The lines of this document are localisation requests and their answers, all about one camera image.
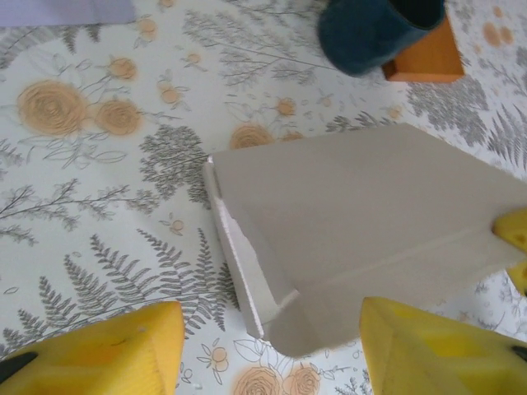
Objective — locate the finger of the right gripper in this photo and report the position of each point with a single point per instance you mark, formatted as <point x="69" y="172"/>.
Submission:
<point x="520" y="280"/>
<point x="514" y="232"/>

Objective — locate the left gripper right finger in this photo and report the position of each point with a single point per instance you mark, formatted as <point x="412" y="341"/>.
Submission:
<point x="432" y="354"/>

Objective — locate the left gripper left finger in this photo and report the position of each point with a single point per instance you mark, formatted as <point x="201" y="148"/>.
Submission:
<point x="103" y="354"/>

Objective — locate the white paper box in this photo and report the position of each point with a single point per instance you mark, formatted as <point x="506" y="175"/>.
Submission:
<point x="350" y="205"/>

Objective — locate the floral tablecloth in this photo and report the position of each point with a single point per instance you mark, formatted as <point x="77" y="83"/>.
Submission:
<point x="82" y="185"/>

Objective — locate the dark blue mug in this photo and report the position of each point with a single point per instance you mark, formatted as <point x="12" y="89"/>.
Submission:
<point x="362" y="37"/>

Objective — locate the flat white cardboard sheet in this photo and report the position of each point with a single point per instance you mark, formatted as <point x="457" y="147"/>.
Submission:
<point x="62" y="12"/>

